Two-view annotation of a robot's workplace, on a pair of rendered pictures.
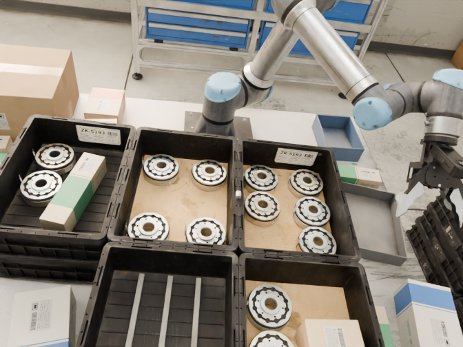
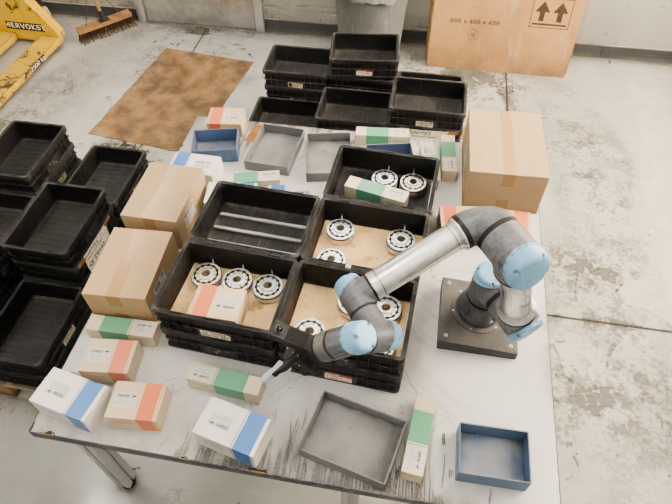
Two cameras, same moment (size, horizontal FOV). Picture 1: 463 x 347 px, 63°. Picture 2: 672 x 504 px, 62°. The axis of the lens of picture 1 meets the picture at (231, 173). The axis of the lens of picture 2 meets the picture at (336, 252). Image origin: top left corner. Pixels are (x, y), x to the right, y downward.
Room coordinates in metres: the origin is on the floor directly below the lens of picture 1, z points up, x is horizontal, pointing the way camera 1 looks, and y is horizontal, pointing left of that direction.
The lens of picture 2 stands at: (1.04, -1.09, 2.38)
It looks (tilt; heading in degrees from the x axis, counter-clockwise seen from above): 50 degrees down; 112
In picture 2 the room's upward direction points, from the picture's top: 1 degrees counter-clockwise
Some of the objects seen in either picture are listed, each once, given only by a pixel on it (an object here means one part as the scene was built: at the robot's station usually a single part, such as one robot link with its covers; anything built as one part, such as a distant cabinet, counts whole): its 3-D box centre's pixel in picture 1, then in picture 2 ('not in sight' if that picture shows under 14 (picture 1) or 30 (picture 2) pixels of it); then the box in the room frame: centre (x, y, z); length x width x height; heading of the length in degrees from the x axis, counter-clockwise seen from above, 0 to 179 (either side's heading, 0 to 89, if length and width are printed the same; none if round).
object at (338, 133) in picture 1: (336, 137); (492, 455); (1.23, -0.39, 0.74); 0.20 x 0.15 x 0.07; 12
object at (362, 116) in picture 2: not in sight; (354, 129); (0.15, 1.38, 0.31); 0.40 x 0.30 x 0.34; 12
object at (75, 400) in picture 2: not in sight; (73, 399); (-0.02, -0.69, 0.75); 0.20 x 0.12 x 0.09; 1
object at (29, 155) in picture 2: not in sight; (38, 181); (-1.22, 0.34, 0.37); 0.40 x 0.30 x 0.45; 102
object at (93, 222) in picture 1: (67, 184); (382, 188); (0.61, 0.42, 0.87); 0.40 x 0.30 x 0.11; 8
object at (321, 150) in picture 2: not in sight; (329, 156); (0.29, 0.67, 0.73); 0.27 x 0.20 x 0.05; 113
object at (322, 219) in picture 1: (312, 211); not in sight; (0.71, -0.25, 0.86); 0.10 x 0.10 x 0.01
